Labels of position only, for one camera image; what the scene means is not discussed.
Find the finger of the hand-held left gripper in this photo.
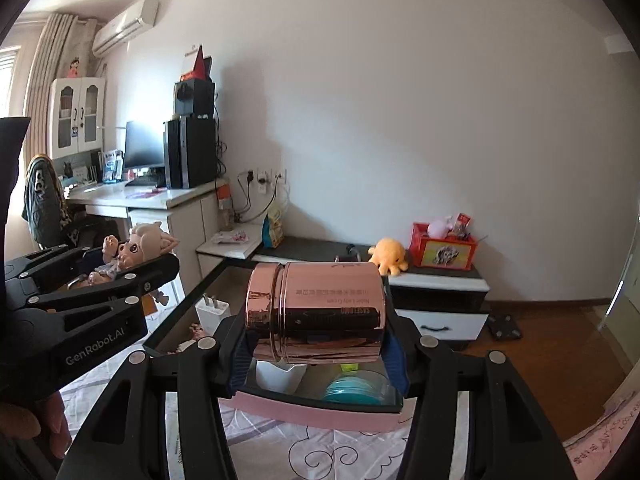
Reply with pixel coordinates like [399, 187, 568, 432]
[4, 244, 83, 296]
[25, 254, 181, 315]

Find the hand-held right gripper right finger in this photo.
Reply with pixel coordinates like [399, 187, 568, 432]
[380, 310, 581, 480]

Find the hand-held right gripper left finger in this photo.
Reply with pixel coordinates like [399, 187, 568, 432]
[55, 312, 257, 480]

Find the pig doll figurine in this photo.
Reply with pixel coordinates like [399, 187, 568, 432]
[70, 221, 182, 308]

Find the teal round plastic case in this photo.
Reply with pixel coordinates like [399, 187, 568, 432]
[322, 370, 401, 406]

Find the rose gold metal jar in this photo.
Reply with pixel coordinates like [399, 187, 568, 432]
[245, 260, 388, 365]

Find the pink box with dark rim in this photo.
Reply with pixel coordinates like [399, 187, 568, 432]
[142, 259, 407, 433]

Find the person's left hand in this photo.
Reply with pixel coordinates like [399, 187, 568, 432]
[0, 392, 73, 461]

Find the black office chair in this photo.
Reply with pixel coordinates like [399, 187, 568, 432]
[22, 155, 121, 261]

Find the white charger plug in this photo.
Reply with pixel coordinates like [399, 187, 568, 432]
[195, 296, 231, 336]

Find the white plastic holder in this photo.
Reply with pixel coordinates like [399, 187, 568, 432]
[255, 360, 308, 393]

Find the dark grey jacket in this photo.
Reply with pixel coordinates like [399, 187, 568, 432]
[22, 155, 66, 246]

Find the black white low cabinet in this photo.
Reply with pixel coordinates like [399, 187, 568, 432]
[195, 234, 491, 351]

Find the white desk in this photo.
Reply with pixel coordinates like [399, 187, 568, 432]
[65, 177, 228, 306]

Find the orange cap bottle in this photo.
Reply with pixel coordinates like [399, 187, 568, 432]
[216, 185, 233, 226]

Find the orange plush octopus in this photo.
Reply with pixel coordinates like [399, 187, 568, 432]
[369, 238, 410, 277]

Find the black bathroom scale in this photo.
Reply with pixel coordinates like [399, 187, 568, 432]
[487, 314, 523, 342]

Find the blue white packet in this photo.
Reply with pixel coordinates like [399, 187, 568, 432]
[102, 149, 123, 183]

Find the red box with cat picture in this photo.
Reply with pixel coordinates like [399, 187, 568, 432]
[410, 222, 478, 272]

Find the black computer tower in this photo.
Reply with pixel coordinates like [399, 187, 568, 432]
[164, 117, 218, 190]

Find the black computer monitor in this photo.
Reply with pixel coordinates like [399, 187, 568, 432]
[123, 121, 166, 171]

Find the blue snack bag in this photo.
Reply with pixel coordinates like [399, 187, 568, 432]
[262, 208, 285, 249]

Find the white glass door cabinet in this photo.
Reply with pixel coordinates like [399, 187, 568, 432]
[47, 76, 107, 160]

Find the black box on tower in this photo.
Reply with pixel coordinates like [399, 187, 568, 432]
[173, 79, 217, 117]

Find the beige curtain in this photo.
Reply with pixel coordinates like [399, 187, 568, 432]
[22, 12, 98, 161]

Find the red white paper bag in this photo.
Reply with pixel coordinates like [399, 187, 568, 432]
[180, 44, 213, 82]

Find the pink printed cloth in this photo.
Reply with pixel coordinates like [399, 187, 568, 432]
[562, 395, 640, 480]

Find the white air conditioner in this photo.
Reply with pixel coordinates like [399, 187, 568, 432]
[91, 0, 160, 57]

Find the black power cable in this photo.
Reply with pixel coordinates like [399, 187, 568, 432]
[235, 172, 281, 223]

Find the white wall socket panel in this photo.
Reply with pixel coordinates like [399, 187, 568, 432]
[247, 166, 288, 193]

